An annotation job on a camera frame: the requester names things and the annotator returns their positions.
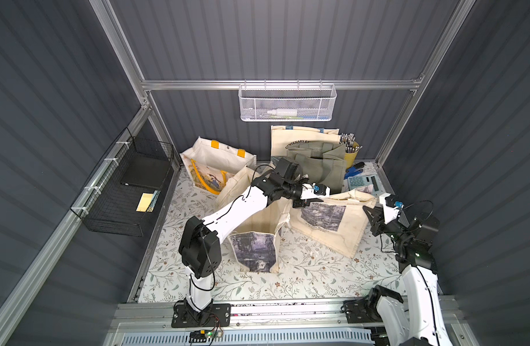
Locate olive green tote bag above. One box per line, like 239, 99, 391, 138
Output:
286, 141, 347, 194

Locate small green circuit board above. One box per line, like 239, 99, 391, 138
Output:
188, 330, 216, 345

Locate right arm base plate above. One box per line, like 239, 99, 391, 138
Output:
341, 298, 378, 324

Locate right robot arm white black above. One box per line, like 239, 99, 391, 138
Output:
363, 201, 452, 345

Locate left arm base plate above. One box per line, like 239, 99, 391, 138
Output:
171, 301, 232, 328

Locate open cream canvas bag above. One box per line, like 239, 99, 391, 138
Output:
214, 167, 292, 274

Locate cream tote bag black lettering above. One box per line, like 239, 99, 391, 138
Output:
271, 125, 341, 157

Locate black wire wall basket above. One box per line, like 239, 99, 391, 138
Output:
71, 133, 174, 237

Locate white tote bag yellow handles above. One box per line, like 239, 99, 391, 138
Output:
181, 137, 257, 195

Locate cream canvas bag painting print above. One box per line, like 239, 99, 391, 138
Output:
289, 189, 377, 258

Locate blue stapler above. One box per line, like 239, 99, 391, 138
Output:
344, 161, 365, 180

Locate white wire mesh basket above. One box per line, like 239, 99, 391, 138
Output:
238, 82, 338, 122

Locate yellow sticky note pad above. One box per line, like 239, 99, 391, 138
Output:
136, 193, 154, 213

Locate yellow pen holder cup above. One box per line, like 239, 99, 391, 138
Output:
340, 133, 361, 169

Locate light blue calculator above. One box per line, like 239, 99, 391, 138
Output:
347, 174, 380, 195

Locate white bottle in basket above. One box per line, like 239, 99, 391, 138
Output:
267, 109, 298, 118

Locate black notebook in basket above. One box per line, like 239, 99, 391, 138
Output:
120, 156, 171, 190

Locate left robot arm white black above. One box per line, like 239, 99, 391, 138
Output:
178, 157, 331, 314

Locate floral table mat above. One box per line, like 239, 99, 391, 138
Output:
138, 170, 406, 303

